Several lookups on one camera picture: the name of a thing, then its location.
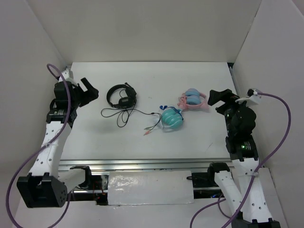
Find black headset cable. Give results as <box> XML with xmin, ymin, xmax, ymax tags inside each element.
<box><xmin>101</xmin><ymin>104</ymin><xmax>164</xmax><ymax>136</ymax></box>

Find white taped cover plate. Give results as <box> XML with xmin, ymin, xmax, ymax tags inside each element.
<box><xmin>107</xmin><ymin>171</ymin><xmax>194</xmax><ymax>206</ymax></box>

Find teal cat-ear headphones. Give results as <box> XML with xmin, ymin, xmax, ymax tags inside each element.
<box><xmin>160</xmin><ymin>105</ymin><xmax>184</xmax><ymax>131</ymax></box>

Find black headset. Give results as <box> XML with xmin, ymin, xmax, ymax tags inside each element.
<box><xmin>106</xmin><ymin>83</ymin><xmax>137</xmax><ymax>109</ymax></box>

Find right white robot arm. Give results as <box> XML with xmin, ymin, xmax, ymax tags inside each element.
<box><xmin>207</xmin><ymin>89</ymin><xmax>280</xmax><ymax>228</ymax></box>

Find pink cat-ear headphones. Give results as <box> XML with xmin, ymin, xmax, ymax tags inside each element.
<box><xmin>177</xmin><ymin>88</ymin><xmax>209</xmax><ymax>111</ymax></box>

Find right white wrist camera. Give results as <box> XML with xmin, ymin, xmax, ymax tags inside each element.
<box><xmin>235</xmin><ymin>88</ymin><xmax>262</xmax><ymax>106</ymax></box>

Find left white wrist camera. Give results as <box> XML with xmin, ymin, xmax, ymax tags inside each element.
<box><xmin>61</xmin><ymin>69</ymin><xmax>77</xmax><ymax>86</ymax></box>

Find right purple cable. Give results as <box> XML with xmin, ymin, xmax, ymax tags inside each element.
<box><xmin>190</xmin><ymin>92</ymin><xmax>292</xmax><ymax>228</ymax></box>

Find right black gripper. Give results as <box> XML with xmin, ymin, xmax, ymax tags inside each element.
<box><xmin>207</xmin><ymin>88</ymin><xmax>252</xmax><ymax>134</ymax></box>

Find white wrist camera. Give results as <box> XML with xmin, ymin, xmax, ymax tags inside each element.
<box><xmin>235</xmin><ymin>88</ymin><xmax>262</xmax><ymax>106</ymax></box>
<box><xmin>61</xmin><ymin>69</ymin><xmax>77</xmax><ymax>86</ymax></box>

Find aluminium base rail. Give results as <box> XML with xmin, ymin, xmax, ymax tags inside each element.
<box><xmin>58</xmin><ymin>158</ymin><xmax>233</xmax><ymax>172</ymax></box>

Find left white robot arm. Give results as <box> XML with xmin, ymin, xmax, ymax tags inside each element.
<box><xmin>17</xmin><ymin>77</ymin><xmax>99</xmax><ymax>208</ymax></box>

